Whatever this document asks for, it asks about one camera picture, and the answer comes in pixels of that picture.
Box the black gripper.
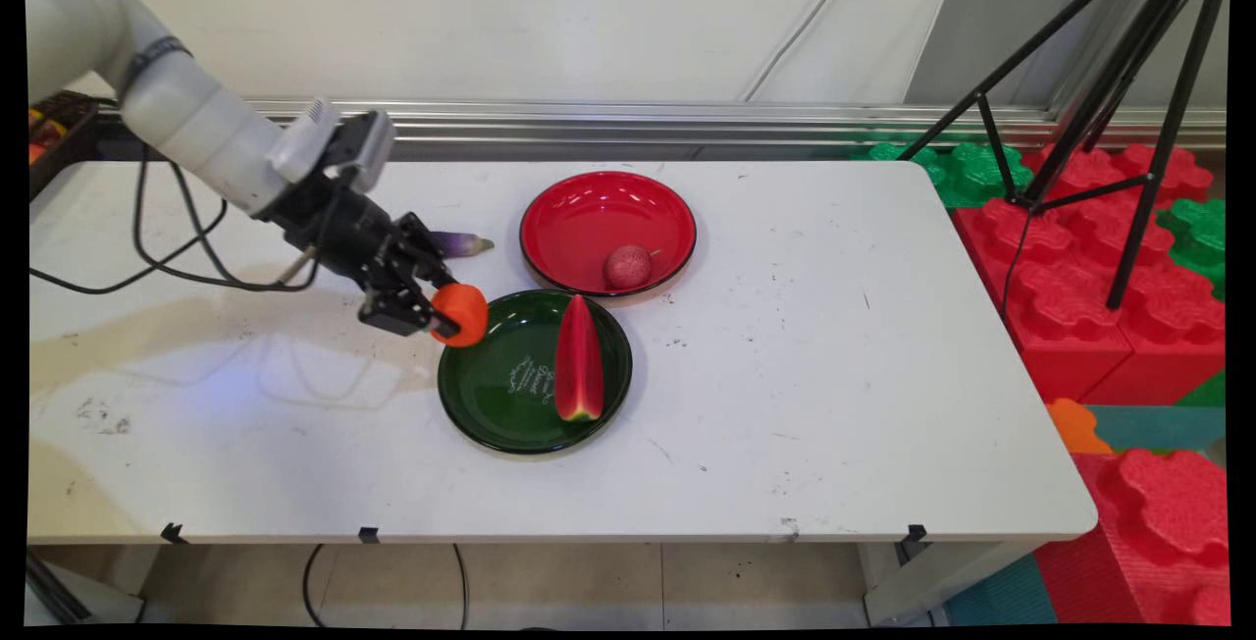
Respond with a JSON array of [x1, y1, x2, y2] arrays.
[[257, 167, 462, 341]]

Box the orange toy carrot chunk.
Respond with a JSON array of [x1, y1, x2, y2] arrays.
[[430, 283, 490, 348]]

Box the purple toy eggplant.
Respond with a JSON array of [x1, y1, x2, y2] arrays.
[[428, 230, 496, 260]]

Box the dark green round plate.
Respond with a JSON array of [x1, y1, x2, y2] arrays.
[[438, 289, 634, 455]]

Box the white wrist connector block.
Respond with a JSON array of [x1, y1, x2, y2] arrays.
[[265, 97, 344, 186]]

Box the toy watermelon slice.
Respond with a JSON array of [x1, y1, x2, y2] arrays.
[[554, 293, 606, 424]]

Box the red round plate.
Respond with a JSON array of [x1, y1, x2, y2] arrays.
[[519, 170, 699, 299]]

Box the red toy lychee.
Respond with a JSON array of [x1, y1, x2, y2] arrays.
[[602, 244, 662, 291]]

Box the dark woven basket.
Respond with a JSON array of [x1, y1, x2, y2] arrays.
[[27, 90, 101, 201]]

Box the colourful toys in basket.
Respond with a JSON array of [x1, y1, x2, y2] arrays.
[[27, 108, 70, 166]]

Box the green foam block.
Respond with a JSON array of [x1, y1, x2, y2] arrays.
[[852, 137, 1035, 211], [1156, 196, 1228, 302]]

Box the white table leg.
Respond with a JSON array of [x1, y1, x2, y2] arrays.
[[860, 542, 1043, 627]]

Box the large red foam block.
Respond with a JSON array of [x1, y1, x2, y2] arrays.
[[954, 141, 1228, 407]]

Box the black tripod stand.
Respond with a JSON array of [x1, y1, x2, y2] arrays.
[[898, 0, 1232, 312]]

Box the teal foam mat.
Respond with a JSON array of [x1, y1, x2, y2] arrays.
[[1083, 404, 1228, 453]]

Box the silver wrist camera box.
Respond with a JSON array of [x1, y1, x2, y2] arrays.
[[329, 110, 397, 194]]

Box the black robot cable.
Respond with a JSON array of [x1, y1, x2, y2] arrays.
[[133, 144, 340, 293], [27, 161, 231, 295]]

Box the black floor cable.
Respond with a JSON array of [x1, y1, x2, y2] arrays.
[[451, 544, 472, 629], [300, 544, 327, 627]]

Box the black cable strap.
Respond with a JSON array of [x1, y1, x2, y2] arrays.
[[118, 35, 193, 101]]

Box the aluminium wall rail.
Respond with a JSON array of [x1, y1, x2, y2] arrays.
[[98, 98, 1228, 152]]

